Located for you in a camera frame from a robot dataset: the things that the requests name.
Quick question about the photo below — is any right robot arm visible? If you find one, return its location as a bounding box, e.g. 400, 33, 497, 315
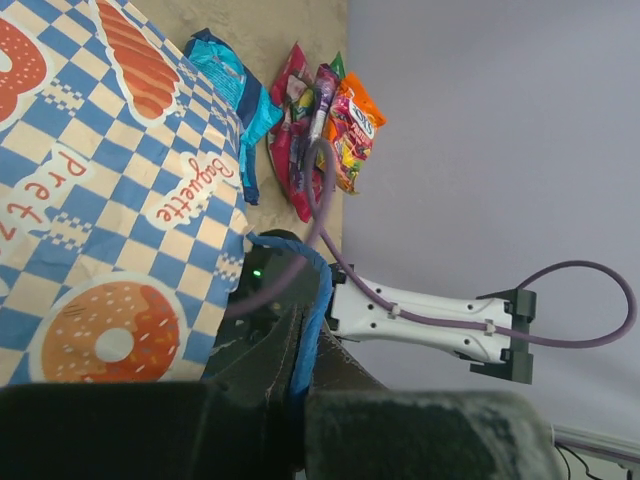
250, 235, 536, 390

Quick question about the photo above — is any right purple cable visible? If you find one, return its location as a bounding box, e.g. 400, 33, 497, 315
229, 139, 639, 350

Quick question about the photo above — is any teal blue snack bag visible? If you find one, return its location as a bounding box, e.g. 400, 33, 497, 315
185, 29, 283, 206

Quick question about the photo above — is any red Real snack bag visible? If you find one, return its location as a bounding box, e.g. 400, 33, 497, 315
267, 43, 313, 223

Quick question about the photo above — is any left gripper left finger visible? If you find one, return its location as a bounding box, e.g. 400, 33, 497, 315
1, 309, 303, 479

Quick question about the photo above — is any blue checkered paper bag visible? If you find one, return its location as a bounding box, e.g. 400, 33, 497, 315
1, 1, 250, 387

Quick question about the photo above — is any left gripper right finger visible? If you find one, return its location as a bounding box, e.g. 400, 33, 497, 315
302, 322, 555, 479

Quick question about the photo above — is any orange Fox's fruits candy bag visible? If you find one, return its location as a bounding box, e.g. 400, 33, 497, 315
323, 72, 386, 195

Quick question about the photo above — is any green Fox's candy bag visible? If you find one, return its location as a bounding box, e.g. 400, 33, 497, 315
330, 51, 346, 80

